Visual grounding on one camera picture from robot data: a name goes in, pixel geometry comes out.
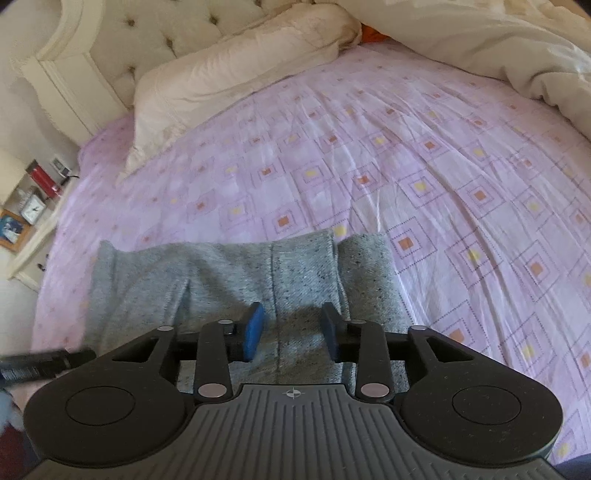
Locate cream tufted headboard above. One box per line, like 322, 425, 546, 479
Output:
21, 0, 290, 146

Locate orange cloth piece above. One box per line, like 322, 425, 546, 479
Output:
361, 24, 391, 44

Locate grey knit pants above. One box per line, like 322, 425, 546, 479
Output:
83, 230, 412, 385

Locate red bottle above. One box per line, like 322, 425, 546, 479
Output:
26, 160, 61, 199

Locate small grey gadget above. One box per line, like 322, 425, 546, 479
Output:
50, 157, 71, 178

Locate cream bedside table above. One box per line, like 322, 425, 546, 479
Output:
1, 178, 78, 292

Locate cream pillow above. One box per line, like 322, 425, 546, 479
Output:
119, 3, 362, 179

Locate small white alarm clock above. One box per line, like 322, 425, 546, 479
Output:
20, 193, 46, 225

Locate wooden picture frame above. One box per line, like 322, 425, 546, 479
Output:
0, 209, 32, 253

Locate cream duvet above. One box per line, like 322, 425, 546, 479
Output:
341, 1, 590, 136

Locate pink patterned bed sheet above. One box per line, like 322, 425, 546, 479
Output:
32, 42, 590, 463

